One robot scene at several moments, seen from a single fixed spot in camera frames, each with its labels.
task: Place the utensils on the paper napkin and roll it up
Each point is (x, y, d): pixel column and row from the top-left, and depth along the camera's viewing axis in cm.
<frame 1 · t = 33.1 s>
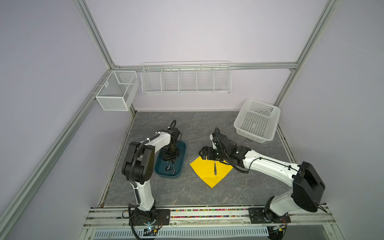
left hand: (174, 161, 91), fingers closed
right hand: (204, 154, 82), fingers open
white perforated plastic basket: (257, 120, 117), on the table
silver fork: (215, 168, 93), on the table
silver knife: (173, 171, 91), on the table
silver spoon: (168, 167, 91), point 2 cm above the table

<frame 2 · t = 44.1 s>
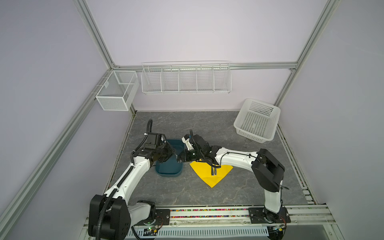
left hand: (176, 152, 83), fingers closed
right hand: (177, 158, 83), fingers closed
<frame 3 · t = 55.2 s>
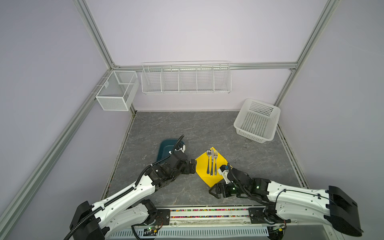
left hand: (189, 163, 78), fingers open
right hand: (214, 192, 76), fingers open
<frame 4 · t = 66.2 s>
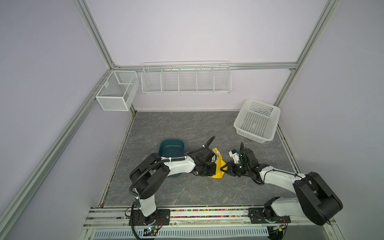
left hand: (216, 175, 85), fingers closed
right hand: (221, 170, 86), fingers closed
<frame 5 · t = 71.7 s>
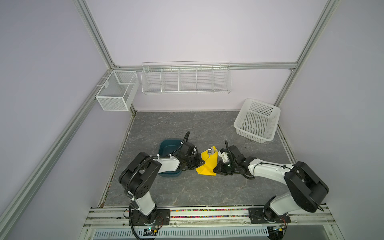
left hand: (206, 164, 89), fingers closed
right hand: (213, 172, 86), fingers closed
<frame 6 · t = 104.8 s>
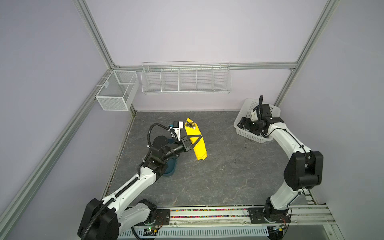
left hand: (202, 139, 68), fingers closed
right hand: (244, 127, 91), fingers open
